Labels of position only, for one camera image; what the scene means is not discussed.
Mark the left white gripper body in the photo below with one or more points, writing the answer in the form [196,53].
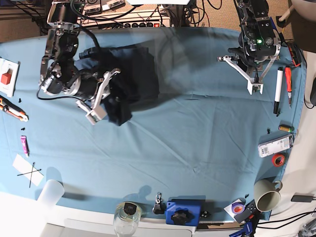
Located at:
[253,75]

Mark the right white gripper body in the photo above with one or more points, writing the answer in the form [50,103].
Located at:
[95,112]

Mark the dark blue T-shirt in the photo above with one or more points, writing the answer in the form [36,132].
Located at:
[136,63]

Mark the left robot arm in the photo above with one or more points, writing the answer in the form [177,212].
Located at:
[259,43]

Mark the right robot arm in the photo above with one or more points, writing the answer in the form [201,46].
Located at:
[57,64]

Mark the white marker pen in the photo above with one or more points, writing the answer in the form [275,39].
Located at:
[278,89]

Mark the green gold battery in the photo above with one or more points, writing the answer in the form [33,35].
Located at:
[285,128]

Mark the white clear plastic box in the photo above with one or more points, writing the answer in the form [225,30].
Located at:
[276,145]

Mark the light blue table cloth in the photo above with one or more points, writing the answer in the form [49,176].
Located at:
[199,139]

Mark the red tape roll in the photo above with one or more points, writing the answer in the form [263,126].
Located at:
[278,160]

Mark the pink glue tube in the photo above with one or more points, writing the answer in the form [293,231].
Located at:
[25,145]

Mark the orange utility knife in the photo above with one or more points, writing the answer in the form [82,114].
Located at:
[7,107]

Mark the white power strip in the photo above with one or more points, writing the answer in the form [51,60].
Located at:
[139,18]

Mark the white paper sheet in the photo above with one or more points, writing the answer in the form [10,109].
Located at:
[28,170]

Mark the white plastic cup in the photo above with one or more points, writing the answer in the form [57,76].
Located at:
[51,193]

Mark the red cube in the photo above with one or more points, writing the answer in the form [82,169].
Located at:
[6,77]

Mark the white foam block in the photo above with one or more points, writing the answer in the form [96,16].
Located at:
[5,64]

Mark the clear glass jar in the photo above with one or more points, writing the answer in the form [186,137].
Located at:
[126,219]

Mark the beige ceramic mug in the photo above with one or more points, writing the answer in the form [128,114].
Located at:
[266,194]

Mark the black power adapter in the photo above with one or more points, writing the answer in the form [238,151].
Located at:
[302,198]

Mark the blue plastic box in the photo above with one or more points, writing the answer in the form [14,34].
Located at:
[183,212]

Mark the purple tape roll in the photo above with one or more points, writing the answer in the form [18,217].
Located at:
[237,207]

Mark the blue bar clamp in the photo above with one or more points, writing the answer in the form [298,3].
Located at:
[249,220]

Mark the orange handled screwdriver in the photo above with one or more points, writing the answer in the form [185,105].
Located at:
[289,83]

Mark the metal padlock with chain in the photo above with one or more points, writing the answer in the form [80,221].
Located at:
[158,208]

